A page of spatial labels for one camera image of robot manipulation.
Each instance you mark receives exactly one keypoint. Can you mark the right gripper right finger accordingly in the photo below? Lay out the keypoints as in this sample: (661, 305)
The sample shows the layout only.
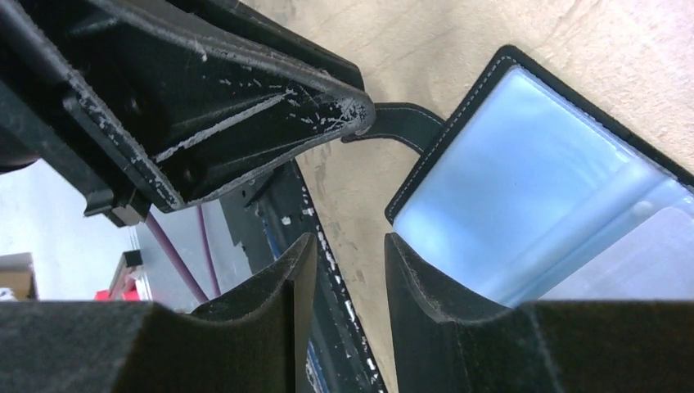
(447, 338)

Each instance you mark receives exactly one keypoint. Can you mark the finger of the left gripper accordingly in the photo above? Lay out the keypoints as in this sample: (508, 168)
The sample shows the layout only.
(237, 18)
(139, 104)

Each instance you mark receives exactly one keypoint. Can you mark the black leather card holder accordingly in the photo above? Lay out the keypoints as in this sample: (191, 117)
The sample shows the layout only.
(528, 191)

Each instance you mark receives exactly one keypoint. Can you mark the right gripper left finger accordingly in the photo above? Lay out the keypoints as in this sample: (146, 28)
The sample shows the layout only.
(253, 338)

